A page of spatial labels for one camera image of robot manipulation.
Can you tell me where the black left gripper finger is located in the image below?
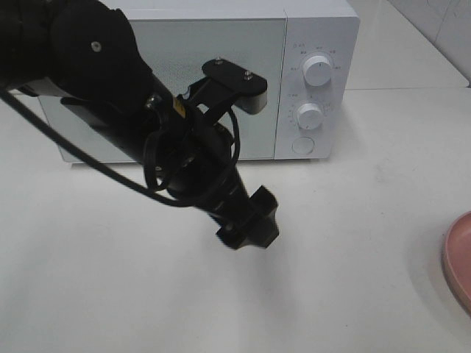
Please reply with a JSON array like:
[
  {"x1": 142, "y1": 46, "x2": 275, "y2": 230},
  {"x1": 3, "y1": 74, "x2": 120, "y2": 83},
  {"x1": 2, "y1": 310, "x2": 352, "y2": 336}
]
[
  {"x1": 215, "y1": 217, "x2": 265, "y2": 250},
  {"x1": 249, "y1": 186, "x2": 279, "y2": 249}
]

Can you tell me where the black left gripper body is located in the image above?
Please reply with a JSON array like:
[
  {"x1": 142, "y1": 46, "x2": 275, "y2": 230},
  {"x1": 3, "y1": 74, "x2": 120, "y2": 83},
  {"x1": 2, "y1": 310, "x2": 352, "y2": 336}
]
[{"x1": 146, "y1": 95, "x2": 253, "y2": 228}]

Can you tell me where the round white door button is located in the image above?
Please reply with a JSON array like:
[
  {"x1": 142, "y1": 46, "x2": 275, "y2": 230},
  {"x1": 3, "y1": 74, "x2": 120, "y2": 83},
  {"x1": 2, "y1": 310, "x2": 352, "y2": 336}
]
[{"x1": 291, "y1": 137, "x2": 315, "y2": 155}]

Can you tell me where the white timer knob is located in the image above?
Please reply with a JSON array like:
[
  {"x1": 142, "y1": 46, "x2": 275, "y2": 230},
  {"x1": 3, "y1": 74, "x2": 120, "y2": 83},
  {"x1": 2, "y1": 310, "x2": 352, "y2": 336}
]
[{"x1": 297, "y1": 103, "x2": 324, "y2": 130}]

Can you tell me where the white microwave door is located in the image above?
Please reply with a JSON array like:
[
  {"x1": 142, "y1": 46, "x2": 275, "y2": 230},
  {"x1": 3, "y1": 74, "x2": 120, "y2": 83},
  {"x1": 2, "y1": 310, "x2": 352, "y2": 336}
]
[{"x1": 38, "y1": 18, "x2": 288, "y2": 163}]

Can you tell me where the pink round plate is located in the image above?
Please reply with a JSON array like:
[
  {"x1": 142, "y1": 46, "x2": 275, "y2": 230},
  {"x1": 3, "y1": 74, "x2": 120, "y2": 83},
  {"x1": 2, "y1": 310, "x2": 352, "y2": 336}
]
[{"x1": 442, "y1": 212, "x2": 470, "y2": 317}]

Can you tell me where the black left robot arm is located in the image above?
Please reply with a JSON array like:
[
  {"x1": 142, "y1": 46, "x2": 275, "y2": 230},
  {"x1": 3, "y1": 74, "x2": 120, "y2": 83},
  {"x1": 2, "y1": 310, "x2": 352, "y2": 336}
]
[{"x1": 1, "y1": 1, "x2": 279, "y2": 249}]

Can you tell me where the white upper power knob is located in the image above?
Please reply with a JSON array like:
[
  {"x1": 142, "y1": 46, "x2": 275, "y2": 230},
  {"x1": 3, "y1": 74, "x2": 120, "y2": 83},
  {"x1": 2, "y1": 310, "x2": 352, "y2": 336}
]
[{"x1": 302, "y1": 54, "x2": 333, "y2": 87}]

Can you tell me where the white microwave oven body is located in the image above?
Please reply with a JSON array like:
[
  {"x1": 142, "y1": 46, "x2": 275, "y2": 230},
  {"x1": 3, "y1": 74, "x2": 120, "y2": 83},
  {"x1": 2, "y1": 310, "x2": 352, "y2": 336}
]
[{"x1": 36, "y1": 0, "x2": 361, "y2": 165}]

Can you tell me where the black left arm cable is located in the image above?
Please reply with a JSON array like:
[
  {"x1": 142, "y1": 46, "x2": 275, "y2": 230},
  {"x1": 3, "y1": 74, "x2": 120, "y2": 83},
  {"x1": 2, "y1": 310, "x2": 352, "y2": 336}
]
[{"x1": 0, "y1": 88, "x2": 242, "y2": 207}]

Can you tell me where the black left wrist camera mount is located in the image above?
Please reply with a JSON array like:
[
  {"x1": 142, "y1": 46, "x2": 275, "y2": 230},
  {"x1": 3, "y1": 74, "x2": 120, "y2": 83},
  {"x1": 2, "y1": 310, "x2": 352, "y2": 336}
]
[{"x1": 183, "y1": 57, "x2": 268, "y2": 124}]

